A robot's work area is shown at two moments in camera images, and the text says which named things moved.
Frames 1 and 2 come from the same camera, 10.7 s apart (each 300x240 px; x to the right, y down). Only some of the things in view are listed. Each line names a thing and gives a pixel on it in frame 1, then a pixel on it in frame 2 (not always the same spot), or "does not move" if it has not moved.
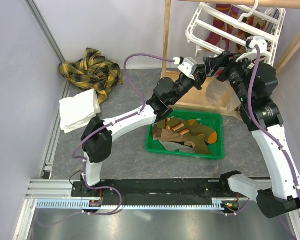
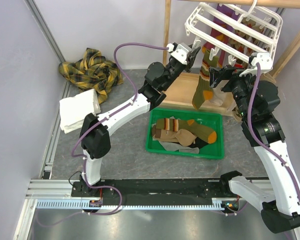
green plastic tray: (213, 120) does not move
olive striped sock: (198, 141) → (191, 125)
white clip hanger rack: (230, 29) does not move
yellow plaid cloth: (93, 72) does not move
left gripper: (200, 77) → (191, 61)
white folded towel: (75, 111) does not move
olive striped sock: (192, 126) → (203, 90)
